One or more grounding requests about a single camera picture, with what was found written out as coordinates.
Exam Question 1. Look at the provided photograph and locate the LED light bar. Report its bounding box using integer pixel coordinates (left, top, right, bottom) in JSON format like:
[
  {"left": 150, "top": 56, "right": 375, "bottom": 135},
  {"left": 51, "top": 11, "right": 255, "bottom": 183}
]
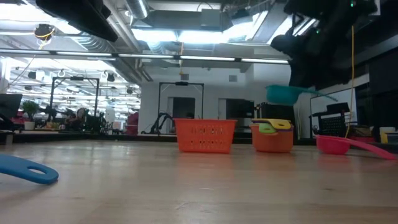
[{"left": 0, "top": 49, "right": 290, "bottom": 65}]

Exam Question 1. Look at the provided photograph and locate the blue measuring cup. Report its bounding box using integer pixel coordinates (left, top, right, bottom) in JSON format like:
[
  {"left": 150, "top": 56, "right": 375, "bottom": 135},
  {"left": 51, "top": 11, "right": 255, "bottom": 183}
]
[{"left": 0, "top": 154, "right": 60, "bottom": 185}]

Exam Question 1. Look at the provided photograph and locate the orange plastic basket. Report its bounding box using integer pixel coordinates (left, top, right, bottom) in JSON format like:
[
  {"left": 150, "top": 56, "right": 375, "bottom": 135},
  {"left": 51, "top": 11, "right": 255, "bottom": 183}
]
[{"left": 173, "top": 118, "right": 238, "bottom": 154}]

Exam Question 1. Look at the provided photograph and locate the silver ventilation duct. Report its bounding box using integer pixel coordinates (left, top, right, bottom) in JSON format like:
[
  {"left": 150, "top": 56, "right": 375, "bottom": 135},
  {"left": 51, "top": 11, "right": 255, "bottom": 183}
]
[{"left": 124, "top": 0, "right": 150, "bottom": 20}]

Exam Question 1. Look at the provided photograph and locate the red office chair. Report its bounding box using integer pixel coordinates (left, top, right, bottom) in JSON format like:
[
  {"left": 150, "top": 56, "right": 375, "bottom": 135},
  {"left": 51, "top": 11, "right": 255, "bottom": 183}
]
[{"left": 126, "top": 111, "right": 140, "bottom": 135}]

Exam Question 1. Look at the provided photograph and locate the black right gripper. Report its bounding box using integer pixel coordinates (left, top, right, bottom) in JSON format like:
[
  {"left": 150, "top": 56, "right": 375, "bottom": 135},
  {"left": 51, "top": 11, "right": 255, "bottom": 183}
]
[{"left": 287, "top": 18, "right": 355, "bottom": 90}]

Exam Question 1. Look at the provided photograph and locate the red measuring cup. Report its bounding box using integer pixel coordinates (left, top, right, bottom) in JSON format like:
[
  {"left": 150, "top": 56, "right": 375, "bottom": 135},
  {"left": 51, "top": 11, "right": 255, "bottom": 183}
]
[{"left": 315, "top": 134, "right": 398, "bottom": 161}]

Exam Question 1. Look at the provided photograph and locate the green measuring cup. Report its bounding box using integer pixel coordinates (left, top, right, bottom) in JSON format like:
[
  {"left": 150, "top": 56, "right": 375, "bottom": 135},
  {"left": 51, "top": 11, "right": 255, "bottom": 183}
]
[{"left": 257, "top": 123, "right": 277, "bottom": 135}]

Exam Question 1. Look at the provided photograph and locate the orange measuring cup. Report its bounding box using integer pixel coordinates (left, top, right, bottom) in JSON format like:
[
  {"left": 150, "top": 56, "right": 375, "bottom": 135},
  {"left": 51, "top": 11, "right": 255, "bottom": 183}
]
[{"left": 249, "top": 123, "right": 295, "bottom": 154}]

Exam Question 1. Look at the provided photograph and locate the potted green plant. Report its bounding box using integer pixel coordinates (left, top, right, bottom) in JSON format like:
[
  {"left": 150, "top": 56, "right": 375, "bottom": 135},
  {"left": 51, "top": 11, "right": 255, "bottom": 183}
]
[{"left": 21, "top": 100, "right": 40, "bottom": 131}]

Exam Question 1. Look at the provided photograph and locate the person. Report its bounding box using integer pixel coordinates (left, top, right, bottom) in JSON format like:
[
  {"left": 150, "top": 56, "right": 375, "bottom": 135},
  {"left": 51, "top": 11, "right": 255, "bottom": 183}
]
[{"left": 76, "top": 107, "right": 90, "bottom": 126}]

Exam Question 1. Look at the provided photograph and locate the black perforated panel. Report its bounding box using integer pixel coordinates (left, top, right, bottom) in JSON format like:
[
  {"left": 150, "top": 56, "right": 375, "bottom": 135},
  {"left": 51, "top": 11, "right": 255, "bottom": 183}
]
[{"left": 318, "top": 116, "right": 348, "bottom": 138}]

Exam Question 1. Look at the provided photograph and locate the turquoise measuring cup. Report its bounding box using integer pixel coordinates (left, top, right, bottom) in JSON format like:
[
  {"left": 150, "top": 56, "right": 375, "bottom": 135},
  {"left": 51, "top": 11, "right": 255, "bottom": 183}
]
[{"left": 266, "top": 84, "right": 339, "bottom": 106}]

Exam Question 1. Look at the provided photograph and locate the indigo measuring cup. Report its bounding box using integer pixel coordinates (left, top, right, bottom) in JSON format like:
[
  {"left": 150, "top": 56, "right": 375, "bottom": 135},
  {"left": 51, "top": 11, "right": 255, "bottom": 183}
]
[{"left": 250, "top": 119, "right": 294, "bottom": 133}]

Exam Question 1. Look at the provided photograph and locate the yellow plastic bin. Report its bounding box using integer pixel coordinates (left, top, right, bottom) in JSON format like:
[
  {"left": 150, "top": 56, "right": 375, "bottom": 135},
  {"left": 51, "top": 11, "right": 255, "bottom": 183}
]
[{"left": 379, "top": 130, "right": 398, "bottom": 144}]

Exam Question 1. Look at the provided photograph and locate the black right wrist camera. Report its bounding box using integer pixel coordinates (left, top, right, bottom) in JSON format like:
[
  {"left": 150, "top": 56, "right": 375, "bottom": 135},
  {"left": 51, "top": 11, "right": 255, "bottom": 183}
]
[{"left": 269, "top": 33, "right": 300, "bottom": 54}]

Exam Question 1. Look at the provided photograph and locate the yellow measuring cup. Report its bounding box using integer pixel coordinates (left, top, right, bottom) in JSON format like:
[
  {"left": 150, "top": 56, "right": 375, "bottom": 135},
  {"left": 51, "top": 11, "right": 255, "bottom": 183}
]
[{"left": 251, "top": 118, "right": 292, "bottom": 131}]

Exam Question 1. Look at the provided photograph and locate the dark computer monitor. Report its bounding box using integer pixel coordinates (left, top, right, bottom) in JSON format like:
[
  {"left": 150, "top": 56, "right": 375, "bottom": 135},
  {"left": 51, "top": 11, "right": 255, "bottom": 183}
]
[{"left": 0, "top": 93, "right": 23, "bottom": 119}]

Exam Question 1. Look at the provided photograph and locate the black aluminium table frame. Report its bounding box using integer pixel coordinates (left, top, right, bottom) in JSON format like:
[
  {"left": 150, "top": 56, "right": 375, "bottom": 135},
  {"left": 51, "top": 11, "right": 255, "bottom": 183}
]
[{"left": 0, "top": 132, "right": 398, "bottom": 154}]

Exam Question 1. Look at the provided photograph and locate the yellow cable reel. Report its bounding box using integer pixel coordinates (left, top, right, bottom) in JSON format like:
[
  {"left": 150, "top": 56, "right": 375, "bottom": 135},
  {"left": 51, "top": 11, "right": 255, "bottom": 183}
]
[{"left": 33, "top": 23, "right": 57, "bottom": 41}]

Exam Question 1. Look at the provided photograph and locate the black metal frame rig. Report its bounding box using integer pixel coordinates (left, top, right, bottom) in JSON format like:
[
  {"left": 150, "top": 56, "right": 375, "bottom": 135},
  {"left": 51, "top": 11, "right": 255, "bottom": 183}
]
[
  {"left": 157, "top": 81, "right": 205, "bottom": 136},
  {"left": 49, "top": 76, "right": 100, "bottom": 125}
]

